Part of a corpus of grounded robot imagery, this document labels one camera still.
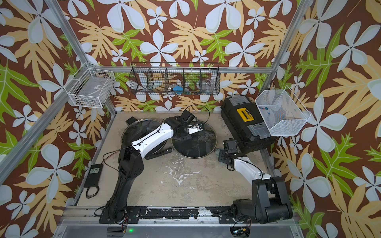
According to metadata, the black frying pan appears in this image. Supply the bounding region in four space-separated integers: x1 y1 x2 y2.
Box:
145 121 205 160
120 118 169 157

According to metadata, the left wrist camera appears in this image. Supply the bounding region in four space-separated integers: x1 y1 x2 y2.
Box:
188 124 204 135

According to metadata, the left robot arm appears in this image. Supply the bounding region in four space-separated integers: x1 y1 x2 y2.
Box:
99 110 205 224

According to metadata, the black toolbox yellow latch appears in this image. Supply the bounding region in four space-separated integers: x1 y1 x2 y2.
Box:
221 95 275 154

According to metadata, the white wire basket right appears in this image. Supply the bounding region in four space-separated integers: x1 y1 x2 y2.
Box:
255 89 312 136

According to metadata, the glass pot lid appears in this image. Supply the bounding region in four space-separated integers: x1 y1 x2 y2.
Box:
120 118 169 155
171 124 217 159

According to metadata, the white wire basket left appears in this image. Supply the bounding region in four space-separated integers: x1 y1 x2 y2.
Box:
65 64 116 109

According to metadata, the left black frying pan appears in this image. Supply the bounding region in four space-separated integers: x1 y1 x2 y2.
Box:
120 118 169 157

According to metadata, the black wire basket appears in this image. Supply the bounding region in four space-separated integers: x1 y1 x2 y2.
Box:
128 62 221 95

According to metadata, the blue object in basket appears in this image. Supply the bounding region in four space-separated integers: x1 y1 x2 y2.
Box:
173 86 184 95

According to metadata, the black power adapter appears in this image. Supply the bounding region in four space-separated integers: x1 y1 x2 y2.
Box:
84 164 103 188

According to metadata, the grey-green cloth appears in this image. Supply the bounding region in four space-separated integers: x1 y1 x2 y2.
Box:
215 149 230 165

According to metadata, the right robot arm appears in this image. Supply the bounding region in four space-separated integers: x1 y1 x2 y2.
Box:
218 139 293 224

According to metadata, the right black frying pan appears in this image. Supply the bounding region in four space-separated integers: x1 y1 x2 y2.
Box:
145 121 205 160

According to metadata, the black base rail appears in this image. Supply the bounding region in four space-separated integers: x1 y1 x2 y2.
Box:
94 205 256 225

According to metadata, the white wire basket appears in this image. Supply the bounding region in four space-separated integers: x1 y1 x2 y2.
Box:
255 89 312 136
65 64 116 109

